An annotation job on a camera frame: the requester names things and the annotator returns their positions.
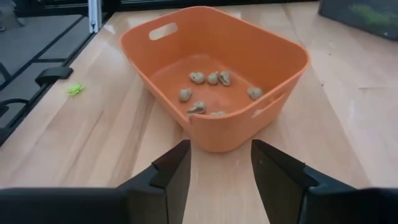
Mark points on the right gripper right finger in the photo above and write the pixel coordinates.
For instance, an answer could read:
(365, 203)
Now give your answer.
(295, 202)

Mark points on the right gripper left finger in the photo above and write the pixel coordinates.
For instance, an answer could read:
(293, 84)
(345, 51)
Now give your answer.
(140, 202)

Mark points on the beige toy skull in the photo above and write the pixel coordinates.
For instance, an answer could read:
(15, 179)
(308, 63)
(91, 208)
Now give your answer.
(185, 94)
(197, 77)
(196, 107)
(224, 77)
(255, 92)
(217, 113)

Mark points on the beige shells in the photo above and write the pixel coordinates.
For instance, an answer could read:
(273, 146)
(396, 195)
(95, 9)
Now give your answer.
(213, 77)

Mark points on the orange plastic bin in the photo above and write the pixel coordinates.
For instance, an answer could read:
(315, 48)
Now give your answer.
(224, 133)

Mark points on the silver aluminium bar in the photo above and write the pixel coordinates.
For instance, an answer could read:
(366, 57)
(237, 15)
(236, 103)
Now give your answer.
(94, 15)

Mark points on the dark grey plastic bin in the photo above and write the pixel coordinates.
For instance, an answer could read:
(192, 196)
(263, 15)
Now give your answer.
(342, 15)

